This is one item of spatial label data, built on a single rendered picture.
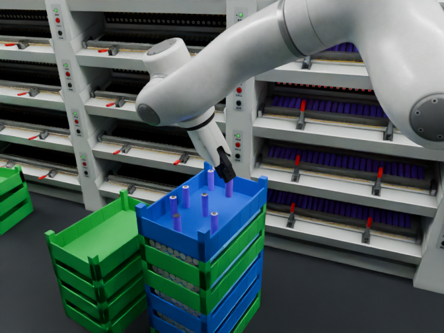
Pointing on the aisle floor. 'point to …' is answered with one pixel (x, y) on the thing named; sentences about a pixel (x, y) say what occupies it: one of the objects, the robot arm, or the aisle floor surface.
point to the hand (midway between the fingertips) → (224, 170)
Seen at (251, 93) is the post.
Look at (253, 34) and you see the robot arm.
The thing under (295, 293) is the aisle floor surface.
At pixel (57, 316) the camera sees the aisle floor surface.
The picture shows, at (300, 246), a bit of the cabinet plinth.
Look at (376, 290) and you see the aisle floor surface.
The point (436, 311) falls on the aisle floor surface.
